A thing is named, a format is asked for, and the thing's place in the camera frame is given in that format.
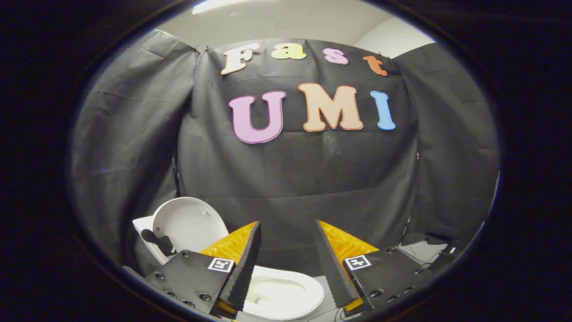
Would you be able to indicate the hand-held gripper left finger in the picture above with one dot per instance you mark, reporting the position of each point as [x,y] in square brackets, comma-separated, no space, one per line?
[243,268]

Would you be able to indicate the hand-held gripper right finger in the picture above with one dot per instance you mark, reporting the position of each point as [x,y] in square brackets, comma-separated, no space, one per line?
[333,273]

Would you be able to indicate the white toilet lid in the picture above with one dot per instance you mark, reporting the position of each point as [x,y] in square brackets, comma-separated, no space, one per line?
[190,223]

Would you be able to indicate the white toilet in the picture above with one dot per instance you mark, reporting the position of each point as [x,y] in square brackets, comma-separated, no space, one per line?
[286,290]

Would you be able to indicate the black backdrop cloth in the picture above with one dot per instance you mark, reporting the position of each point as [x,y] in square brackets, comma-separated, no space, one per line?
[304,170]

